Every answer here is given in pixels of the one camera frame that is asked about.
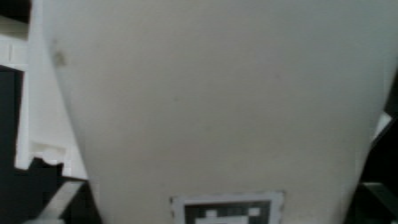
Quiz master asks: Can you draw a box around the white cabinet body box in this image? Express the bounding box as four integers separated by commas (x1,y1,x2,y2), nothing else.
0,16,87,179

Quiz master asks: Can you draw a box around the white cabinet top block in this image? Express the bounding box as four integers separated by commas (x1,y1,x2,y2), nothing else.
43,0,398,224

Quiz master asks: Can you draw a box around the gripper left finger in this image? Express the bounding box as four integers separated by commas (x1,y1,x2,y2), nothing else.
23,180,103,224

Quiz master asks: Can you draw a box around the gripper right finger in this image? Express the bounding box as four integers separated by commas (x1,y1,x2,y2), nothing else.
346,182,398,224

